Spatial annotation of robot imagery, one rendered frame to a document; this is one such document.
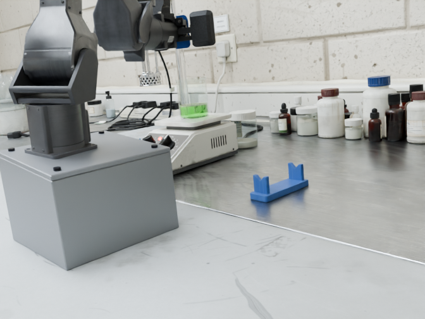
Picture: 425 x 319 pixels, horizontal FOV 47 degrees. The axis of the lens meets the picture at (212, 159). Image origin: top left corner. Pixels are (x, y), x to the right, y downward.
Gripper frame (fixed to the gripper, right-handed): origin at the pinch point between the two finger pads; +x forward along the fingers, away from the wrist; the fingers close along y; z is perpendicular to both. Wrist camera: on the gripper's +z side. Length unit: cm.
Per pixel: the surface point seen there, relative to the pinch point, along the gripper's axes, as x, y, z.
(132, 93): 81, 59, -16
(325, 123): 21.5, -24.2, -22.0
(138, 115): 70, 51, -23
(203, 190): -19.5, -10.4, -25.9
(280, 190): -22.5, -23.7, -25.0
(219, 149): 0.4, -6.2, -23.1
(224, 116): 3.4, -6.9, -17.0
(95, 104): 84, 79, -19
